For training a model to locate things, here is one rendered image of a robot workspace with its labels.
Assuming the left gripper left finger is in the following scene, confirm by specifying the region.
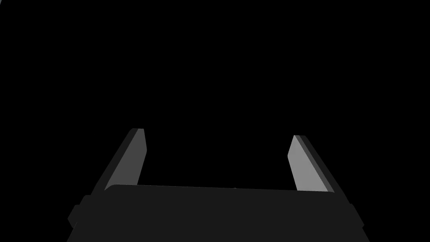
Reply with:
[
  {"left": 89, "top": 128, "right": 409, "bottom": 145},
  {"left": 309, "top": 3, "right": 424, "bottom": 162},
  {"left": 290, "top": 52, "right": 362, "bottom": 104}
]
[{"left": 91, "top": 128, "right": 148, "bottom": 194}]

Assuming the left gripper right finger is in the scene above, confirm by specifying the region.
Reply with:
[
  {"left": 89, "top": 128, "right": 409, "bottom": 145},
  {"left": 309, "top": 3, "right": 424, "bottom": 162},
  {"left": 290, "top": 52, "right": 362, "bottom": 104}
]
[{"left": 287, "top": 135, "right": 336, "bottom": 194}]

